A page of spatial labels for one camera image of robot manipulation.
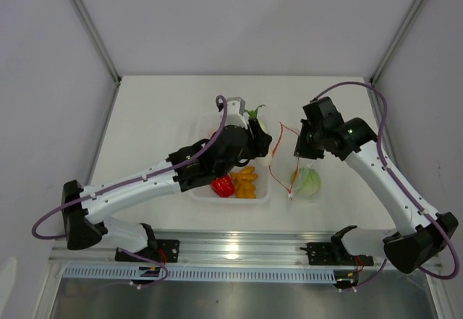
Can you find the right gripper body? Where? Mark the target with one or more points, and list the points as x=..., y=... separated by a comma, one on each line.
x=309, y=145

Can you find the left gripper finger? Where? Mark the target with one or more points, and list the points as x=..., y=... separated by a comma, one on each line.
x=262, y=151
x=257, y=132

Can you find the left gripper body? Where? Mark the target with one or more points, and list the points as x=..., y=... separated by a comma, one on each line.
x=244, y=155

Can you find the white radish with leaves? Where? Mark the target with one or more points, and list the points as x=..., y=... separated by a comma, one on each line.
x=253, y=113

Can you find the green cabbage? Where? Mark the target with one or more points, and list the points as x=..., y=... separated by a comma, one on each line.
x=306, y=182

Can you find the clear zip top bag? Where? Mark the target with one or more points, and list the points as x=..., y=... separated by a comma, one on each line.
x=285, y=163

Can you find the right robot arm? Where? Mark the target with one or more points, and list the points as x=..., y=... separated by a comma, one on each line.
x=420, y=232

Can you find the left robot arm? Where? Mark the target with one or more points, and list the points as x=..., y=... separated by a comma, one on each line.
x=88, y=211

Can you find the white plastic basket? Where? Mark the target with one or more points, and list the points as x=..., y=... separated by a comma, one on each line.
x=262, y=192

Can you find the red bell pepper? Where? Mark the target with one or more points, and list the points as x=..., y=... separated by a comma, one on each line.
x=223, y=186

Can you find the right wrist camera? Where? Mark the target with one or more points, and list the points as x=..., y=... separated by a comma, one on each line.
x=322, y=115

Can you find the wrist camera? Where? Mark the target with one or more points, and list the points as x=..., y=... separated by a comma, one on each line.
x=231, y=111
x=322, y=115

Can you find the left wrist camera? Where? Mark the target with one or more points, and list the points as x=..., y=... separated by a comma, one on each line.
x=231, y=111

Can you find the aluminium mounting rail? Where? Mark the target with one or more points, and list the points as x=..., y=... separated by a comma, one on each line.
x=213, y=249

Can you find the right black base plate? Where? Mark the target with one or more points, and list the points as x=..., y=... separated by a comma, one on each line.
x=333, y=253

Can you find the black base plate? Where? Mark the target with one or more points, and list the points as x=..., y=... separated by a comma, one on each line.
x=167, y=251
x=333, y=253

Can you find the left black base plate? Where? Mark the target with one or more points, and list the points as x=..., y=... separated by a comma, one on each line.
x=167, y=251

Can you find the white slotted cable duct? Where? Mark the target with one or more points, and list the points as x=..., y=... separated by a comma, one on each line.
x=189, y=273

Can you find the right aluminium frame post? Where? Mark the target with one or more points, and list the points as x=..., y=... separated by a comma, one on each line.
x=410, y=16

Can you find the aluminium frame post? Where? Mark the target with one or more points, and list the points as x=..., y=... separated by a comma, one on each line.
x=95, y=38
x=410, y=16

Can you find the left aluminium frame post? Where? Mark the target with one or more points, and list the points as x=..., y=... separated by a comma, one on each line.
x=95, y=38

